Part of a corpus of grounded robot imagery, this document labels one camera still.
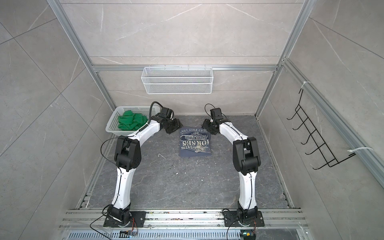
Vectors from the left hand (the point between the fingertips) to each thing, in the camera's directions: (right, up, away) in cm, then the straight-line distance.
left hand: (181, 123), depth 101 cm
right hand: (+17, -1, 0) cm, 17 cm away
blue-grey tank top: (+9, -12, -3) cm, 16 cm away
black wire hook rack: (+65, -16, -41) cm, 79 cm away
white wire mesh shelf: (-2, +30, -1) cm, 30 cm away
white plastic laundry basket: (-49, -1, +3) cm, 49 cm away
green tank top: (-39, +2, +8) cm, 40 cm away
